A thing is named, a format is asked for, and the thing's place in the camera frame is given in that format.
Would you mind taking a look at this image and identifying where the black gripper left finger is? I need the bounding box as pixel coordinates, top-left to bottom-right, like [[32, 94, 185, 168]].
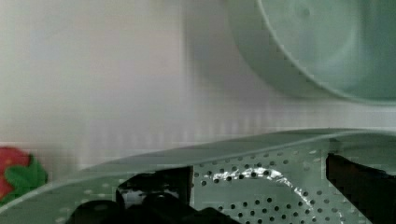
[[66, 166, 240, 224]]

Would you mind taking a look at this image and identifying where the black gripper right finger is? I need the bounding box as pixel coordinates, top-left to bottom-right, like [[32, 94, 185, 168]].
[[325, 153, 396, 224]]

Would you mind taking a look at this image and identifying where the green plastic strainer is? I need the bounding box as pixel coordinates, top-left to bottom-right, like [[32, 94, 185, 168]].
[[1, 129, 395, 224]]

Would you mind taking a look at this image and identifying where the green plastic cup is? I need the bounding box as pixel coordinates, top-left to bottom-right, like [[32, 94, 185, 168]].
[[226, 0, 395, 105]]

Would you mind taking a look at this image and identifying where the light red toy strawberry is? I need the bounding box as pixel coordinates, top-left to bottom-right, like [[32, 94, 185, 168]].
[[0, 147, 49, 205]]

